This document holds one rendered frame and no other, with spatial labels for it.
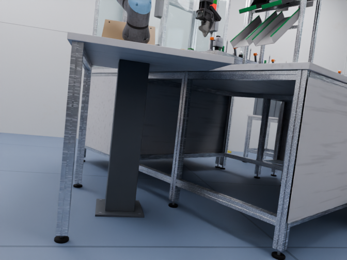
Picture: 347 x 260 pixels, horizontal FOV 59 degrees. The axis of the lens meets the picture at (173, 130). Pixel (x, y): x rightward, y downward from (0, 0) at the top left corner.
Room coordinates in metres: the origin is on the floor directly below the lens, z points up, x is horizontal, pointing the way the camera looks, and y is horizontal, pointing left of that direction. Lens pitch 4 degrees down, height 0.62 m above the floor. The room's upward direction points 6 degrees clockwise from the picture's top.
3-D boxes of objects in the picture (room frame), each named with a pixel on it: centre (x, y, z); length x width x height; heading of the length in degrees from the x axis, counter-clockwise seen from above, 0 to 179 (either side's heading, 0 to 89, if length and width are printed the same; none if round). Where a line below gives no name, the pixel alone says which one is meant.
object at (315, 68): (2.31, -0.55, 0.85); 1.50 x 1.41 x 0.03; 42
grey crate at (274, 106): (3.84, -1.33, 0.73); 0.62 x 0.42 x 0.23; 42
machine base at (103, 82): (3.11, 0.15, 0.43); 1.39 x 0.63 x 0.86; 132
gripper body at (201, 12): (1.92, -0.11, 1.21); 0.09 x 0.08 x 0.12; 132
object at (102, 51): (1.73, 0.21, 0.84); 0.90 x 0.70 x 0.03; 13
